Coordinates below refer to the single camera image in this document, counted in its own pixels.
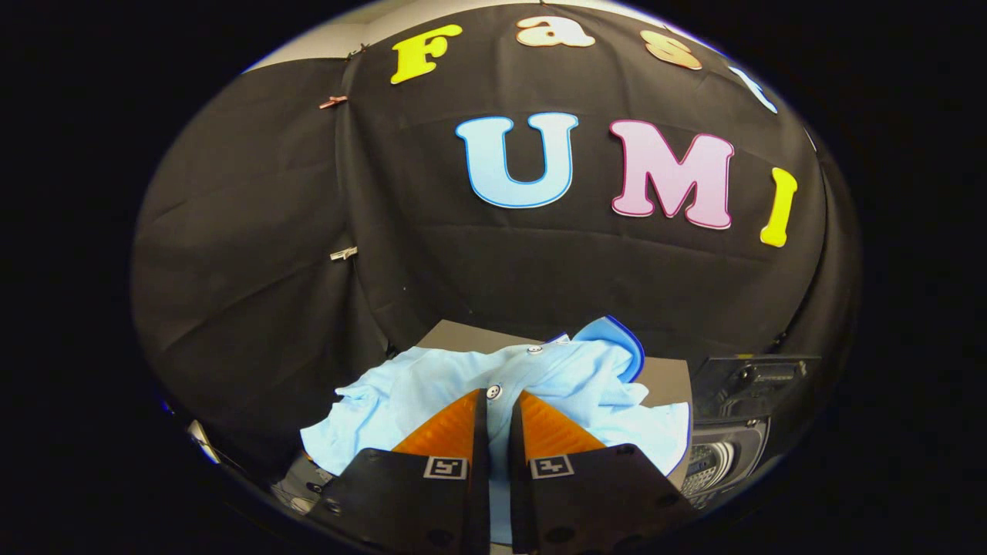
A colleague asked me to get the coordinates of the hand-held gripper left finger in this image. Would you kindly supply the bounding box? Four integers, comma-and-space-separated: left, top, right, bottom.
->
307, 389, 492, 555

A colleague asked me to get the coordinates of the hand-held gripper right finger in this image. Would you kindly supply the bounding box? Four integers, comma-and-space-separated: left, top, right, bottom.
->
509, 389, 699, 555

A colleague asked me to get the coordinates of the light blue polo shirt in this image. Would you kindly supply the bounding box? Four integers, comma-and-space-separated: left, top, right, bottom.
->
299, 314, 691, 544

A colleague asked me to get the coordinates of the dark glass washing machine lid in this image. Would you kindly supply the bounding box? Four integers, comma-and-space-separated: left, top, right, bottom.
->
689, 354, 823, 423

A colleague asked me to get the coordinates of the grey box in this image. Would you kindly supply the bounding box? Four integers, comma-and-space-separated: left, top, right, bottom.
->
416, 320, 692, 494

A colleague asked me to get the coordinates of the black backdrop cloth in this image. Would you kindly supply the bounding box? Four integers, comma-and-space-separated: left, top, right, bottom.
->
131, 4, 862, 494

